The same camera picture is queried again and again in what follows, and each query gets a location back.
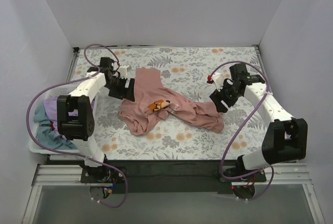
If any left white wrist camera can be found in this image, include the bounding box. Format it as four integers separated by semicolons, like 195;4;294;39
117;65;131;78

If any teal blue t-shirt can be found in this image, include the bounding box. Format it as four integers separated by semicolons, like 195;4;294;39
33;98;77;150

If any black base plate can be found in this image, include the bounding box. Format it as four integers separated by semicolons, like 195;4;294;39
80;159;267;195

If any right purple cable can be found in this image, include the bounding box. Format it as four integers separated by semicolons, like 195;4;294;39
209;62;275;202

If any lavender t-shirt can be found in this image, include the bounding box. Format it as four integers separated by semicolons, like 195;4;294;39
43;95;95;141

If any pink t-shirt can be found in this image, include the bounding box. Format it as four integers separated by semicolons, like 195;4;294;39
118;68;224;136

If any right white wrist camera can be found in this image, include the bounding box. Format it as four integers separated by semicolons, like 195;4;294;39
207;72;224;91

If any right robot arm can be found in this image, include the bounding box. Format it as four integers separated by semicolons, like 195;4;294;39
207;61;308;181

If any aluminium front frame rail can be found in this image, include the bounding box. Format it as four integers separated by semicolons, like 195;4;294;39
22;161;325;223

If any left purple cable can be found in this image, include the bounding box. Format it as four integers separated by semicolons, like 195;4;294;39
25;43;130;208

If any white plastic laundry basket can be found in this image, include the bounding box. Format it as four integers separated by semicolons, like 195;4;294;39
28;86;99;155

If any aluminium table edge rail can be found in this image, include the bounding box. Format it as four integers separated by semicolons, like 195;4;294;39
66;47;80;82

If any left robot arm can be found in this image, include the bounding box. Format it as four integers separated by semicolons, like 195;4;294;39
57;57;135;182

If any purple cable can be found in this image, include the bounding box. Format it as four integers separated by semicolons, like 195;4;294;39
209;62;275;202
25;43;130;208

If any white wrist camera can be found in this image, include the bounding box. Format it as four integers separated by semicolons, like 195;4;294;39
117;65;131;78
207;72;224;91

